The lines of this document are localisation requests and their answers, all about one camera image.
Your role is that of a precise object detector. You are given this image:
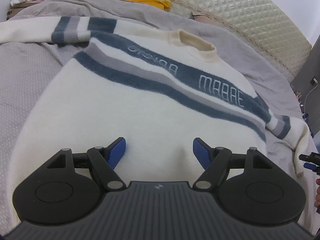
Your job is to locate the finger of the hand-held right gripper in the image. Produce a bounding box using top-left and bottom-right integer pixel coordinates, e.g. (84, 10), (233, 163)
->
(299, 154), (320, 162)
(303, 162), (320, 176)

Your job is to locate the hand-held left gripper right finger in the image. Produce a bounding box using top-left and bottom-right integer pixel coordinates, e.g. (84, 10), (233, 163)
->
(193, 137), (275, 190)

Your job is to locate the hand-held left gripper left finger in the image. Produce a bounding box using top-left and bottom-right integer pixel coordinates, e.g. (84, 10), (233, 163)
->
(42, 137), (126, 191)

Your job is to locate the white striped sweater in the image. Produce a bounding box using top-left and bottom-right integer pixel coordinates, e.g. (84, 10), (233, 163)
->
(0, 16), (313, 233)

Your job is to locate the row of cosmetic bottles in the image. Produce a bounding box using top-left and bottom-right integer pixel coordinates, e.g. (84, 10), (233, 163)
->
(294, 87), (304, 105)

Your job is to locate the grey wardrobe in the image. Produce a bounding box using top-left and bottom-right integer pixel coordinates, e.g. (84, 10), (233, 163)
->
(290, 34), (320, 140)

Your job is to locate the grey bed sheet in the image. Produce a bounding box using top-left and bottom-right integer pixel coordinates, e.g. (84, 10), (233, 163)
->
(0, 0), (320, 230)

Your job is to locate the cream quilted headboard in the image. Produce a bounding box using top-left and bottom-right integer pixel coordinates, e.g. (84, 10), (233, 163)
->
(86, 0), (313, 78)

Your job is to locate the yellow cloth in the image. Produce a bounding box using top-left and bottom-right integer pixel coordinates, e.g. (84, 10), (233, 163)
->
(54, 0), (172, 12)

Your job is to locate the brown cardboard box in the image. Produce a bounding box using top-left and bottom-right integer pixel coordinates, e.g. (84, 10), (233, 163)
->
(4, 0), (40, 22)

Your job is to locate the white cable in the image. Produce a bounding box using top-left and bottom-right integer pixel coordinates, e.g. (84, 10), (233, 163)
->
(301, 81), (318, 106)

